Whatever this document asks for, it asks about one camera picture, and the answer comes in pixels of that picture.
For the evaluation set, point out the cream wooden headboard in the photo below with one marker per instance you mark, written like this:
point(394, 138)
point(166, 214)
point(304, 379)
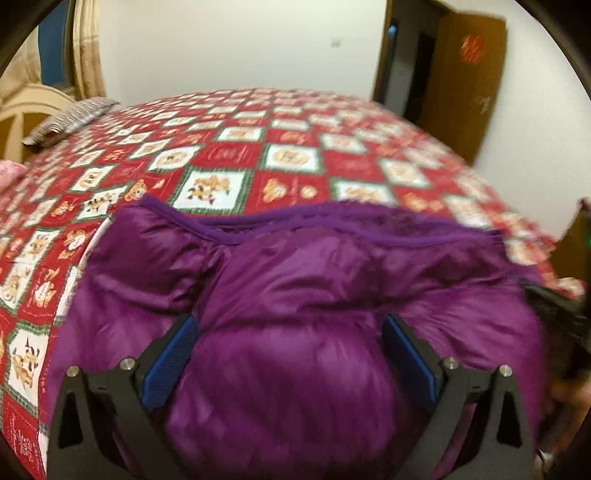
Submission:
point(18, 115)

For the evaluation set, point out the brown door frame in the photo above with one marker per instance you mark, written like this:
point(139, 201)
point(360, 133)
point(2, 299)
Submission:
point(381, 69)

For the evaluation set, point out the red paper door decoration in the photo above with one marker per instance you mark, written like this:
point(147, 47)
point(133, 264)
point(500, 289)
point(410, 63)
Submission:
point(471, 48)

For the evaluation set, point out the purple puffer jacket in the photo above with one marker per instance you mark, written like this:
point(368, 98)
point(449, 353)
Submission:
point(300, 300)

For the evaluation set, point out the wooden desk with drawers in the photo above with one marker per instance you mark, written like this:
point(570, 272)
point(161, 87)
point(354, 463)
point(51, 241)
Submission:
point(575, 249)

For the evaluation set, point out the pink folded blanket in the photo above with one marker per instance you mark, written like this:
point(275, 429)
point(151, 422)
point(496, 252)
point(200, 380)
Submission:
point(7, 170)

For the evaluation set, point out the narrow beige patterned curtain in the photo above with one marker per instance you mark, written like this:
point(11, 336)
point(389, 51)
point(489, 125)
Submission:
point(90, 46)

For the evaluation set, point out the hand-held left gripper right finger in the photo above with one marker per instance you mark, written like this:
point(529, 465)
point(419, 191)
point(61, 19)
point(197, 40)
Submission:
point(408, 357)

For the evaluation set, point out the brown wooden door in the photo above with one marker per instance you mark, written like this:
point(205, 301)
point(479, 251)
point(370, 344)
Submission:
point(461, 101)

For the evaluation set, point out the window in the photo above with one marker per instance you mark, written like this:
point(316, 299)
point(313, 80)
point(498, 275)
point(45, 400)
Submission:
point(53, 46)

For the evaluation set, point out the red checkered printed bed sheet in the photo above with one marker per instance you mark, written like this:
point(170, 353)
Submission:
point(231, 152)

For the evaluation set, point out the striped pillow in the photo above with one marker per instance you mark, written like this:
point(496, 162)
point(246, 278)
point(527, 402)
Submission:
point(74, 117)

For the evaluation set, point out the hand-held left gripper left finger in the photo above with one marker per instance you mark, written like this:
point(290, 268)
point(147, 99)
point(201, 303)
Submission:
point(171, 355)

